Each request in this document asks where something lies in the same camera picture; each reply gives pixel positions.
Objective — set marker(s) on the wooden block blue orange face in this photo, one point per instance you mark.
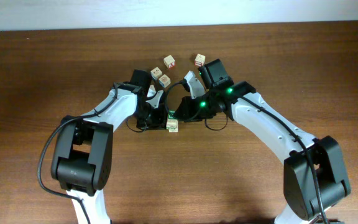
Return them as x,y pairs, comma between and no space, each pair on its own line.
164,81

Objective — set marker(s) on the wooden block green side I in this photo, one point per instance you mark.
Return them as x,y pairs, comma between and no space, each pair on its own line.
172,124

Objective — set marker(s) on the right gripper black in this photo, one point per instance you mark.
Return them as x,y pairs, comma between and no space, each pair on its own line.
190,115

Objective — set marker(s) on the wooden block plain H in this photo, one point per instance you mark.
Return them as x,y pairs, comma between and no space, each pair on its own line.
152,88

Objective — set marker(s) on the wooden block red side top right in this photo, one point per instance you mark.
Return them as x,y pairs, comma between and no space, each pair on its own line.
199,60

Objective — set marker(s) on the wooden block red K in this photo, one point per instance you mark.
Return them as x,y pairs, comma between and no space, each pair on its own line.
169,61

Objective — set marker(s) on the wooden block blue side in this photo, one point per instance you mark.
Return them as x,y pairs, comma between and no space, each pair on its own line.
156,73

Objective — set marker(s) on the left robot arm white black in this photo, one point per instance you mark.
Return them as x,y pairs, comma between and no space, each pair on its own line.
82,157

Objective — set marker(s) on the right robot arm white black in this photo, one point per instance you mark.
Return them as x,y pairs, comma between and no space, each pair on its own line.
315,175

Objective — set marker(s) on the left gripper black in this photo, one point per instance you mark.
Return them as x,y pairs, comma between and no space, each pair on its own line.
159,123

